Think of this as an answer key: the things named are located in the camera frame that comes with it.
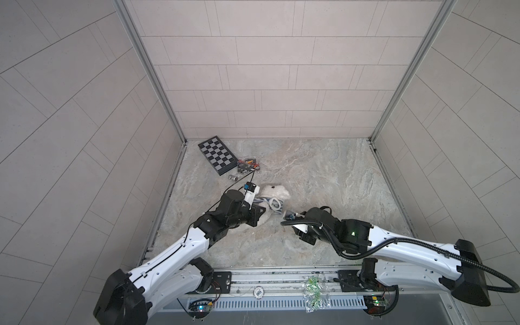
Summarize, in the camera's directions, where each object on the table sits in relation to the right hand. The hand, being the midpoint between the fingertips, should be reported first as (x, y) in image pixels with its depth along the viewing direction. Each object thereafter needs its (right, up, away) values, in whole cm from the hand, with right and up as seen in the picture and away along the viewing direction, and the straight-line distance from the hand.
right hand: (294, 224), depth 74 cm
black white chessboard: (-35, +24, +31) cm, 53 cm away
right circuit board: (+27, -25, -6) cm, 38 cm away
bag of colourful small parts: (-21, +20, +29) cm, 41 cm away
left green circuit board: (-32, -24, -9) cm, 41 cm away
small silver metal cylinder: (-27, +14, +24) cm, 39 cm away
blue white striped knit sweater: (-7, +6, +5) cm, 11 cm away
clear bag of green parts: (+7, -23, -4) cm, 24 cm away
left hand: (-9, +5, +2) cm, 10 cm away
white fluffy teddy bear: (-7, +10, +10) cm, 16 cm away
